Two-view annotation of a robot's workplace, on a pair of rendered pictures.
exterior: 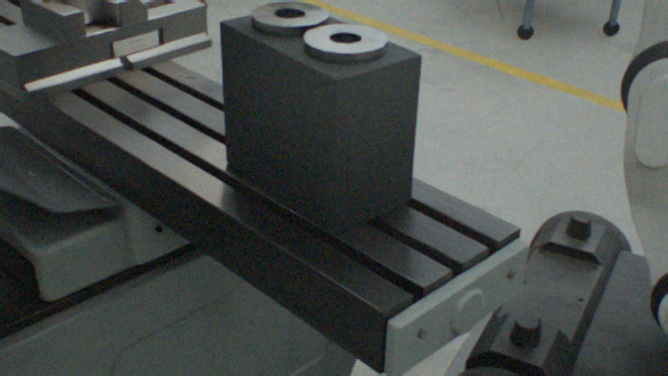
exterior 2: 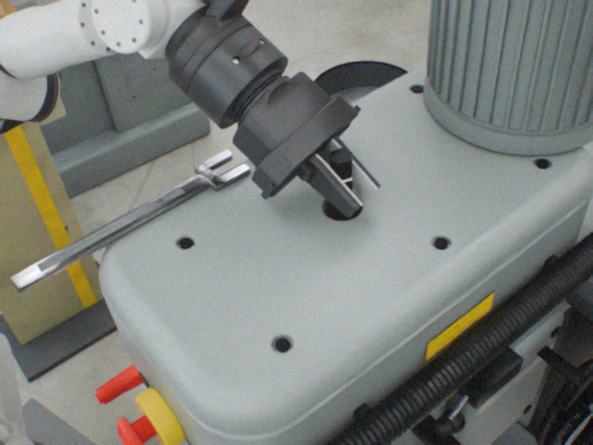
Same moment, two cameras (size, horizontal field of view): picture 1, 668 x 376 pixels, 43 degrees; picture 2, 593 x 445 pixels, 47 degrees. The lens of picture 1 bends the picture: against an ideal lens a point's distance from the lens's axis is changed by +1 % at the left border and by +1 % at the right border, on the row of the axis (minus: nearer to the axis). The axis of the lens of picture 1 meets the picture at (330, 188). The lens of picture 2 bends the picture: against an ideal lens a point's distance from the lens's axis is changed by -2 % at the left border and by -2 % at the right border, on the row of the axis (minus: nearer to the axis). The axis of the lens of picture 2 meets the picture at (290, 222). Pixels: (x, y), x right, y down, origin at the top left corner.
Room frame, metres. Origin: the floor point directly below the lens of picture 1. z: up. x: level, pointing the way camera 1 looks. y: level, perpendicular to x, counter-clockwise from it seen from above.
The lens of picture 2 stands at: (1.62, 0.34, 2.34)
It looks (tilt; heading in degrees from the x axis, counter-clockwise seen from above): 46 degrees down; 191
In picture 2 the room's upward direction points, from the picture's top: 6 degrees counter-clockwise
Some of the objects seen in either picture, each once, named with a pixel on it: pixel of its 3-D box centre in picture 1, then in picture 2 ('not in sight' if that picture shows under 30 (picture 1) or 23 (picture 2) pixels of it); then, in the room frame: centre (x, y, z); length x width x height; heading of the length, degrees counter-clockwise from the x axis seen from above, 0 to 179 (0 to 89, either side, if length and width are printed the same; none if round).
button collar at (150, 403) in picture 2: not in sight; (160, 418); (1.33, 0.13, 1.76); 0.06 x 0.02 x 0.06; 45
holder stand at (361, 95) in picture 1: (315, 107); not in sight; (0.90, 0.02, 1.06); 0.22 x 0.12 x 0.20; 39
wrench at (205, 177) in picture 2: not in sight; (133, 219); (1.19, 0.10, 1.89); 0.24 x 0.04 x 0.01; 135
